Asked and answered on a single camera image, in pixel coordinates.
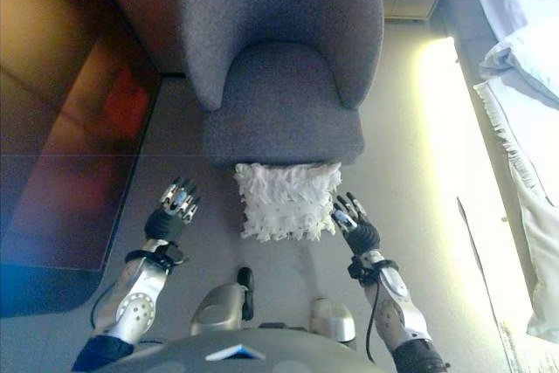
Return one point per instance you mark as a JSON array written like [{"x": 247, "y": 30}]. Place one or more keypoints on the right robot hand black silver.
[{"x": 362, "y": 235}]

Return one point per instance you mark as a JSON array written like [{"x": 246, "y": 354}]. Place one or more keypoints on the left robot hand black silver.
[{"x": 168, "y": 224}]

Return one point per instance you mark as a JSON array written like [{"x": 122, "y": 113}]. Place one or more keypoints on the white fringed cushion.
[{"x": 284, "y": 202}]

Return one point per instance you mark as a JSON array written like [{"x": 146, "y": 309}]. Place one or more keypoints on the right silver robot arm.
[{"x": 402, "y": 307}]

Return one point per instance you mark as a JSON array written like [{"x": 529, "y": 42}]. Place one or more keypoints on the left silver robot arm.
[{"x": 135, "y": 303}]

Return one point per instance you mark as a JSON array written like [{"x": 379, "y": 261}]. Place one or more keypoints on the right silver robot leg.
[{"x": 332, "y": 320}]

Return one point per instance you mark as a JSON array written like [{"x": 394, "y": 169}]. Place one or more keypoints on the silver robot leg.
[
  {"x": 218, "y": 307},
  {"x": 332, "y": 320}
]

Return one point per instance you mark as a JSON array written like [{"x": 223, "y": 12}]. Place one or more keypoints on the left silver robot leg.
[{"x": 218, "y": 307}]

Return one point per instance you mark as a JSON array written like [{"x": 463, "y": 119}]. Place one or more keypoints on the reddish brown wooden cabinet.
[{"x": 65, "y": 150}]

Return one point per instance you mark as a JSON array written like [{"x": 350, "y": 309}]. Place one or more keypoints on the grey robot torso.
[{"x": 196, "y": 353}]

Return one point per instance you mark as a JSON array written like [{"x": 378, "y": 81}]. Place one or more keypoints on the grey fabric armchair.
[{"x": 279, "y": 98}]

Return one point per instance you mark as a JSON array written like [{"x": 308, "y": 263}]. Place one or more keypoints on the grey textured rug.
[{"x": 533, "y": 351}]

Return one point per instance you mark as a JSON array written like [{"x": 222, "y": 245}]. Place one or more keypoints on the white pillow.
[{"x": 528, "y": 63}]

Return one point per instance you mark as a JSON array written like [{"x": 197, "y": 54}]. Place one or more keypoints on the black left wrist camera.
[{"x": 174, "y": 254}]

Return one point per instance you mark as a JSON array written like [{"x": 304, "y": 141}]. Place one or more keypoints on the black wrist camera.
[
  {"x": 360, "y": 268},
  {"x": 174, "y": 254}
]

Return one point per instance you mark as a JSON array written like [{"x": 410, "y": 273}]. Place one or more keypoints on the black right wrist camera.
[{"x": 360, "y": 268}]

